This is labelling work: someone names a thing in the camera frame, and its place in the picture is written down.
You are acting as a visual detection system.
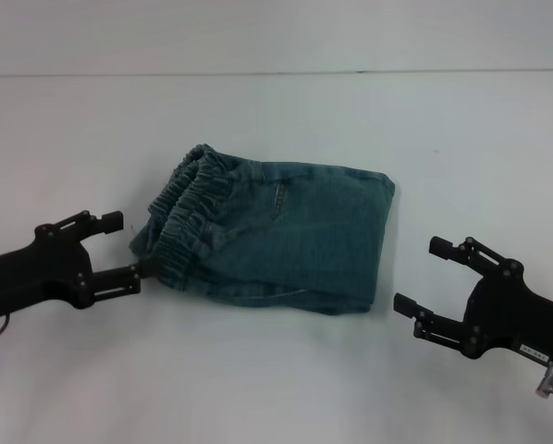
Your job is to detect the right arm cable metal plug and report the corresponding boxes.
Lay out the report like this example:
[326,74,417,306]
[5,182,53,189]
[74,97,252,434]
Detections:
[534,360,553,400]

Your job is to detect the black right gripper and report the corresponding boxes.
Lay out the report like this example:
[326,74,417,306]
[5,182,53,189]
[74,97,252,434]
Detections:
[393,235,553,366]

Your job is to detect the blue denim shorts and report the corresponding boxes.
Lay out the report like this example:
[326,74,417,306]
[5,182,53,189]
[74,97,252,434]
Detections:
[128,142,397,316]

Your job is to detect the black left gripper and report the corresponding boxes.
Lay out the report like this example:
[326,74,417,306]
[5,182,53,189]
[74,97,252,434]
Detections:
[0,210,155,325]

